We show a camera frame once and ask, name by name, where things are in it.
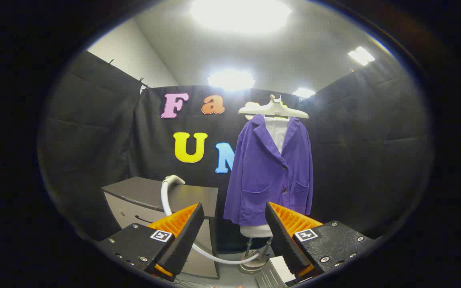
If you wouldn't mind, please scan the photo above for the white clothes hanger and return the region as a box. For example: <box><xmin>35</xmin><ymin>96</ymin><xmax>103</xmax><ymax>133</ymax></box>
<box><xmin>238</xmin><ymin>94</ymin><xmax>309</xmax><ymax>120</ymax></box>

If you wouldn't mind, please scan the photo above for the grey white steamer base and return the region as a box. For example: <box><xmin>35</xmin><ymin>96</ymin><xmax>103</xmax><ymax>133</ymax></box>
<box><xmin>255</xmin><ymin>255</ymin><xmax>297</xmax><ymax>288</ymax></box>

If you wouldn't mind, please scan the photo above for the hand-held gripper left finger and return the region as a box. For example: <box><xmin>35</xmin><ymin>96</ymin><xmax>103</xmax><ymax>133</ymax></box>
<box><xmin>98</xmin><ymin>202</ymin><xmax>205</xmax><ymax>280</ymax></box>

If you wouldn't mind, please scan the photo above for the white mannequin torso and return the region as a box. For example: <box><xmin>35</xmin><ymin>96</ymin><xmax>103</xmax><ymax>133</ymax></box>
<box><xmin>240</xmin><ymin>116</ymin><xmax>290</xmax><ymax>238</ymax></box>

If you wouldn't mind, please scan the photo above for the black backdrop cloth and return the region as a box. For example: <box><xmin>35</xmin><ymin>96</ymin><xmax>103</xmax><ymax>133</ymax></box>
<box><xmin>38</xmin><ymin>50</ymin><xmax>433</xmax><ymax>256</ymax></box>

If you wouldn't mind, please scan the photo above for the grey cabinet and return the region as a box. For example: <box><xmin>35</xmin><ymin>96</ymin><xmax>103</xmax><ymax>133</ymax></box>
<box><xmin>102</xmin><ymin>176</ymin><xmax>220</xmax><ymax>279</ymax></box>

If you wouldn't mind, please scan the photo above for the white steamer hose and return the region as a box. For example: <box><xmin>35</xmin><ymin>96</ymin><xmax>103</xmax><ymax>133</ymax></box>
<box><xmin>161</xmin><ymin>181</ymin><xmax>261</xmax><ymax>265</ymax></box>

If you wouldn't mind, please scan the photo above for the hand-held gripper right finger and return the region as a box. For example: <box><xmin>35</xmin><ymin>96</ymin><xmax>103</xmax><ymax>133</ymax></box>
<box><xmin>265</xmin><ymin>201</ymin><xmax>375</xmax><ymax>282</ymax></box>

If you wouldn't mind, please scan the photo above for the metal mannequin stand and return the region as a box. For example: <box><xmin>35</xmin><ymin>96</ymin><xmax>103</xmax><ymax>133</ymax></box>
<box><xmin>238</xmin><ymin>237</ymin><xmax>273</xmax><ymax>275</ymax></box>

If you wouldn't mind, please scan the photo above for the purple corduroy jacket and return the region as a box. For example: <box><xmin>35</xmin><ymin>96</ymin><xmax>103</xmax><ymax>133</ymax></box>
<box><xmin>223</xmin><ymin>114</ymin><xmax>314</xmax><ymax>226</ymax></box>

